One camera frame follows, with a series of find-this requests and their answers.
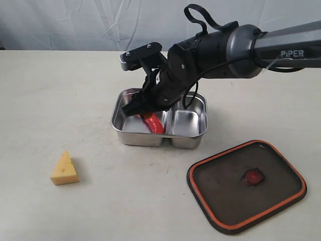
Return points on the red toy sausage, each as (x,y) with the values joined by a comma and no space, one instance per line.
(152,122)

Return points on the white backdrop cloth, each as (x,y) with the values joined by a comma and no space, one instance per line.
(125,25)

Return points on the yellow toy cheese wedge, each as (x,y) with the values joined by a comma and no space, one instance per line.
(64,171)

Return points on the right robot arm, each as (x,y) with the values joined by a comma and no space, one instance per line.
(237,52)

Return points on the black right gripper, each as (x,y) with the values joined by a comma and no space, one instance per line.
(161,89)

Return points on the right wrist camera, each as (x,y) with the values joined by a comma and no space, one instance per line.
(147,56)

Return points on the dark lid with orange seal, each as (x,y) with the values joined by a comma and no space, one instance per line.
(240,187)

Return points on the steel two-compartment lunch box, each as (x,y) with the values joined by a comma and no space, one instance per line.
(184,128)

